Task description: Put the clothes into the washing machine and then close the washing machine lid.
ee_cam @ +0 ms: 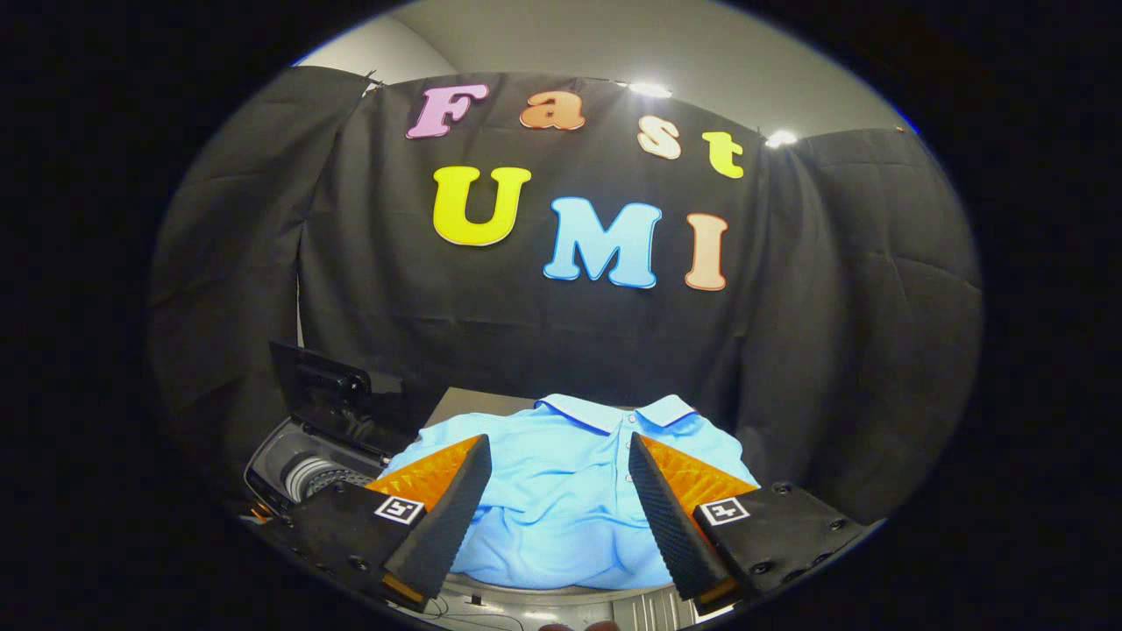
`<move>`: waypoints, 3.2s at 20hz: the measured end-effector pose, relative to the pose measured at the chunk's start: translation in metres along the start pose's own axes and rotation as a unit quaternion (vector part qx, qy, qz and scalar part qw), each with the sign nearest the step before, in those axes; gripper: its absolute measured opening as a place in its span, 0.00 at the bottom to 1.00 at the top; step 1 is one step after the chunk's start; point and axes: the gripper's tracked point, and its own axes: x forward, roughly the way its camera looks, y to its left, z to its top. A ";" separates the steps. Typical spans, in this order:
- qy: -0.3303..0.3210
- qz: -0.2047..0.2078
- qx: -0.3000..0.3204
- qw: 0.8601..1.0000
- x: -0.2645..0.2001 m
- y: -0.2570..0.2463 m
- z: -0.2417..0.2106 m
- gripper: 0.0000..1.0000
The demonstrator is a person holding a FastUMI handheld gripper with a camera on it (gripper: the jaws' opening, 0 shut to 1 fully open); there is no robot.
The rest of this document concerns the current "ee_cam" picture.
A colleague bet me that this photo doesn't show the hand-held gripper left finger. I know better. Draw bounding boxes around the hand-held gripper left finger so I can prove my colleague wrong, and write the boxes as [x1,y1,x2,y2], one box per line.
[263,434,494,613]

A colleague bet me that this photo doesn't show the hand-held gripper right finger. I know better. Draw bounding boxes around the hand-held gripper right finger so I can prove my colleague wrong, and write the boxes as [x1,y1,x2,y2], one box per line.
[628,433,883,618]

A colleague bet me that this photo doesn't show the light blue polo shirt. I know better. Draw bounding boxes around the light blue polo shirt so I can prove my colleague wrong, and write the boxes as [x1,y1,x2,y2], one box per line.
[379,393,762,591]

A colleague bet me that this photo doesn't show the dark washing machine lid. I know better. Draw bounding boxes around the dark washing machine lid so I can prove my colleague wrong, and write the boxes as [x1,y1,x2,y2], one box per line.
[269,340,413,457]

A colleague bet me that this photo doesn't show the grey cabinet with dark top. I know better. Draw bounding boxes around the grey cabinet with dark top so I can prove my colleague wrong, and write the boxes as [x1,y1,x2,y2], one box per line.
[421,386,756,616]

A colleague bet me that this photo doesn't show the black backdrop cloth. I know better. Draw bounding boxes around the black backdrop cloth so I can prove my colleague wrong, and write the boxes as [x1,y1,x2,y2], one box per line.
[149,66,983,527]

